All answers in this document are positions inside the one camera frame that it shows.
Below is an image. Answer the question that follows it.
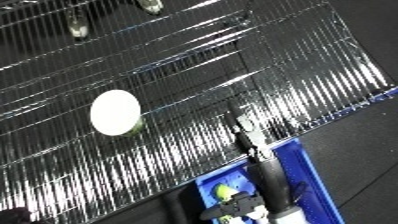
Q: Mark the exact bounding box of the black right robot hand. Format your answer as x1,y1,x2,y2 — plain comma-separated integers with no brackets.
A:
199,99,297,221

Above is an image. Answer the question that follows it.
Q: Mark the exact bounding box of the white paper cup green band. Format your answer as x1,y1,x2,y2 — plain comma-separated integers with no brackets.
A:
87,89,148,138

